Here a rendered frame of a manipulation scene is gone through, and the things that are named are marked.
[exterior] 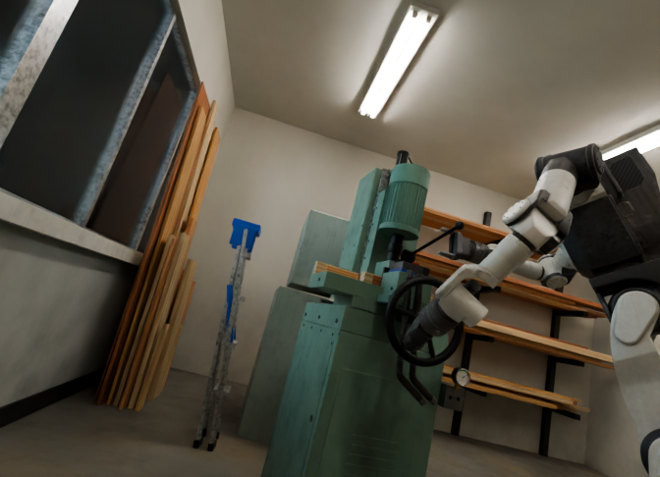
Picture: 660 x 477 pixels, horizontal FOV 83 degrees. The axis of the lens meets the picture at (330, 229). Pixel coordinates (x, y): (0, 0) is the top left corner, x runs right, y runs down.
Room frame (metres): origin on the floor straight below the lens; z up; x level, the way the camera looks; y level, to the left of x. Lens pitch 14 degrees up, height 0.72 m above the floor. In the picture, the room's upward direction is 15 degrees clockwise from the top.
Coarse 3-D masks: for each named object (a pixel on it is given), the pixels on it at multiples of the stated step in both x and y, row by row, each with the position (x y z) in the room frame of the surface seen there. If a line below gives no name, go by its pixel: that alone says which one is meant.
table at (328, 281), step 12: (312, 276) 1.50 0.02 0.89; (324, 276) 1.33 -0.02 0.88; (336, 276) 1.32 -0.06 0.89; (312, 288) 1.47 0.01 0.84; (324, 288) 1.35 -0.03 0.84; (336, 288) 1.33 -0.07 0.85; (348, 288) 1.34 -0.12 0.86; (360, 288) 1.35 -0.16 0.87; (372, 288) 1.36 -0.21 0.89; (372, 300) 1.36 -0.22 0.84; (384, 300) 1.30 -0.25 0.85
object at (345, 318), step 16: (320, 304) 1.64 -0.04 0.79; (336, 304) 1.44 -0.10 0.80; (304, 320) 1.84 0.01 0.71; (320, 320) 1.59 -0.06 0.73; (336, 320) 1.38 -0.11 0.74; (352, 320) 1.35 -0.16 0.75; (368, 320) 1.36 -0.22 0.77; (384, 320) 1.38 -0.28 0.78; (368, 336) 1.37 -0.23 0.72; (384, 336) 1.38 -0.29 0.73; (448, 336) 1.45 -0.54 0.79
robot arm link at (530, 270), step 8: (528, 264) 1.48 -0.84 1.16; (536, 264) 1.48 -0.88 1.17; (544, 264) 1.49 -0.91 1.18; (552, 264) 1.47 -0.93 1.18; (520, 272) 1.49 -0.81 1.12; (528, 272) 1.48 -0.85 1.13; (536, 272) 1.48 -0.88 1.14; (544, 272) 1.48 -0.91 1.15; (552, 272) 1.45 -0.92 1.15; (544, 280) 1.49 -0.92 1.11
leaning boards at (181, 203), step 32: (192, 128) 2.29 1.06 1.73; (192, 160) 2.45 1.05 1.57; (192, 192) 2.74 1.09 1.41; (160, 224) 2.30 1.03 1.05; (192, 224) 2.73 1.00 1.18; (160, 256) 2.39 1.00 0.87; (160, 288) 2.28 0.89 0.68; (192, 288) 3.00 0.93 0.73; (128, 320) 2.27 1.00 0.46; (160, 320) 2.36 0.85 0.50; (128, 352) 2.34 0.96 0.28; (160, 352) 2.40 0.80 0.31; (128, 384) 2.27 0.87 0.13; (160, 384) 2.68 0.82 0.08
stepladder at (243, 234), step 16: (240, 224) 2.04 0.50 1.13; (256, 224) 2.07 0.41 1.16; (240, 240) 2.04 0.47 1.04; (240, 256) 2.03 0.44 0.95; (240, 272) 2.03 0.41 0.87; (240, 288) 2.09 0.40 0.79; (224, 320) 2.04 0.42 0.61; (224, 336) 2.20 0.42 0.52; (224, 352) 2.03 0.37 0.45; (224, 368) 2.03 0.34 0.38; (208, 384) 2.04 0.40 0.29; (224, 384) 2.08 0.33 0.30; (208, 400) 2.06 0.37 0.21; (208, 448) 2.03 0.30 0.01
